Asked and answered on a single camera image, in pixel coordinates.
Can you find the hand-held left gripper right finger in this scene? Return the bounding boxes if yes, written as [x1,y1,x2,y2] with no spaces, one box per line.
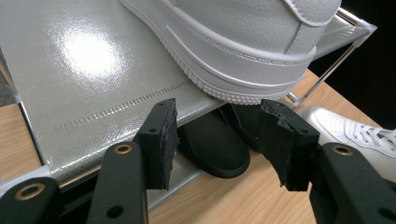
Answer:
[257,98,321,192]

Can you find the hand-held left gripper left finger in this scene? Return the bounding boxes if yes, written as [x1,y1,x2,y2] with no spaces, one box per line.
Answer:
[133,98,181,191]

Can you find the black flip-flop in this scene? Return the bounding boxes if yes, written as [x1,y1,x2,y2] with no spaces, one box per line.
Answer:
[177,108,251,179]
[218,102,265,153]

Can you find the white sneaker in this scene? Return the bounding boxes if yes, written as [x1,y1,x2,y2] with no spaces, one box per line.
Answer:
[118,0,344,105]
[297,105,396,185]

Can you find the metal frame grey shoe rack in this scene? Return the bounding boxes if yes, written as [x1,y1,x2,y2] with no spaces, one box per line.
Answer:
[0,0,378,213]

